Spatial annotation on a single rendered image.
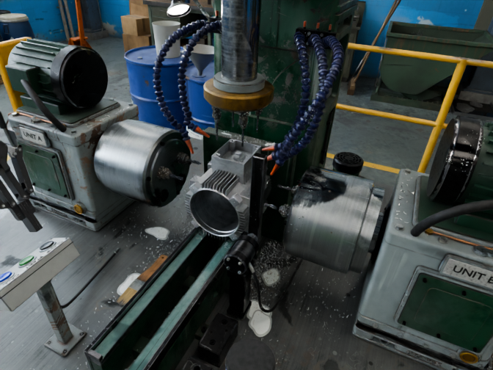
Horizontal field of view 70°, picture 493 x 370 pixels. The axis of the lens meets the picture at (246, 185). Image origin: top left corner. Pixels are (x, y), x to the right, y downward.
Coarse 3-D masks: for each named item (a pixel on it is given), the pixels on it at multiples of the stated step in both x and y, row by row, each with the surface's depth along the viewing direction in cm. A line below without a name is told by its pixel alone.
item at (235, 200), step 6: (192, 186) 95; (198, 186) 95; (192, 192) 96; (234, 198) 91; (240, 198) 92; (234, 204) 92; (192, 222) 103; (234, 234) 98; (240, 234) 99; (234, 240) 99
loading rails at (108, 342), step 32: (192, 256) 99; (256, 256) 112; (160, 288) 87; (192, 288) 88; (224, 288) 100; (128, 320) 80; (160, 320) 91; (192, 320) 84; (96, 352) 72; (128, 352) 81; (160, 352) 73
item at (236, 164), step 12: (228, 144) 105; (240, 144) 106; (252, 144) 104; (216, 156) 97; (228, 156) 103; (240, 156) 101; (216, 168) 99; (228, 168) 97; (240, 168) 95; (240, 180) 97
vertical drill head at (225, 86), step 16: (224, 0) 76; (240, 0) 75; (256, 0) 76; (224, 16) 78; (240, 16) 76; (256, 16) 78; (224, 32) 80; (240, 32) 78; (256, 32) 80; (224, 48) 82; (240, 48) 80; (256, 48) 82; (224, 64) 84; (240, 64) 82; (256, 64) 85; (208, 80) 92; (224, 80) 85; (240, 80) 84; (256, 80) 86; (208, 96) 86; (224, 96) 83; (240, 96) 83; (256, 96) 83; (272, 96) 88; (240, 112) 86; (256, 112) 96; (256, 128) 99
